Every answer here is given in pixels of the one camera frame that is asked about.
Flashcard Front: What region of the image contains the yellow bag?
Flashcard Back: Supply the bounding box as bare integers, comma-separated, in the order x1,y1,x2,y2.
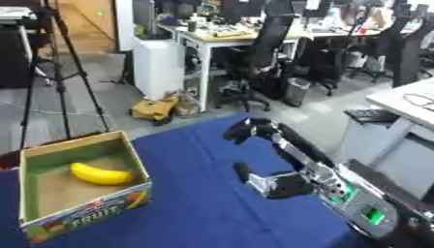
129,95,182,124

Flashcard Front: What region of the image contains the white cabinet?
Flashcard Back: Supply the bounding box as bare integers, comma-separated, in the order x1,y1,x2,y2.
130,36,189,102

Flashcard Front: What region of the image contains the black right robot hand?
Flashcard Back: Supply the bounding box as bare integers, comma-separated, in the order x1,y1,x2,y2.
222,117,336,200

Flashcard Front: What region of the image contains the black tripod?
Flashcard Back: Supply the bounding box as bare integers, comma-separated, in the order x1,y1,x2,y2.
18,0,112,150

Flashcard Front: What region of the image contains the tan cardboard box green inside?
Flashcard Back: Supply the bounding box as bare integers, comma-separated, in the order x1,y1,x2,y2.
16,130,155,245

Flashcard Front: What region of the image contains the white side table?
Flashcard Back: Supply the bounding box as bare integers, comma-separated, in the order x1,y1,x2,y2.
335,77,434,200

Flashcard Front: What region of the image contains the yellow toy banana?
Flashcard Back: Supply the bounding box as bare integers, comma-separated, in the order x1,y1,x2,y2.
68,162,136,186

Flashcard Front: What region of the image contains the black office chair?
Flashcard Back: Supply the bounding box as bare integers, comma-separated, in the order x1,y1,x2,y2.
303,0,434,97
211,0,302,113

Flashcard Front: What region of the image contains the white desk wooden top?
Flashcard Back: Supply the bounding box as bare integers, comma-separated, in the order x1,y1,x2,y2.
174,26,314,112

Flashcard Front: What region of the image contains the grey waste bin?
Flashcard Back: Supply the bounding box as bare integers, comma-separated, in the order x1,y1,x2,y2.
281,77,314,109

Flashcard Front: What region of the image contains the black keyboard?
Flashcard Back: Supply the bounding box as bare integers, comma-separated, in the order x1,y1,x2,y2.
342,108,400,124

